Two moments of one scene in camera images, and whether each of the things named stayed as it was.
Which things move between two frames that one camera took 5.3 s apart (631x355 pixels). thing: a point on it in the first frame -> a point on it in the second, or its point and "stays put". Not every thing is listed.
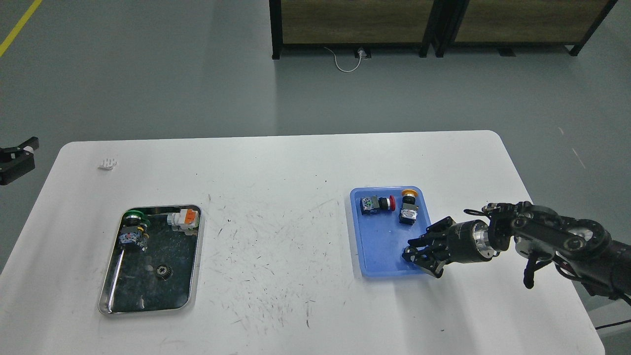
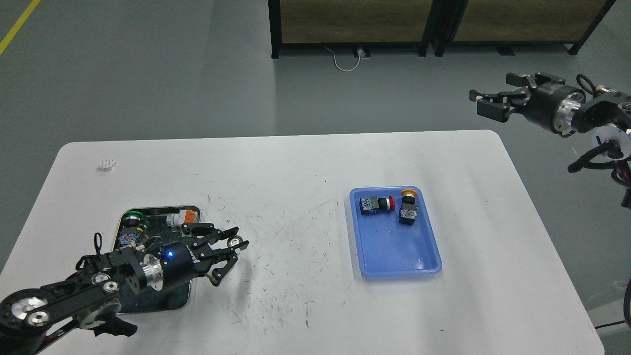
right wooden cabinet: x=506 y=24 stays put
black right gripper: x=469 y=241 -> x=553 y=105
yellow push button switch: x=408 y=212 stays put
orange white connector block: x=184 y=221 stays put
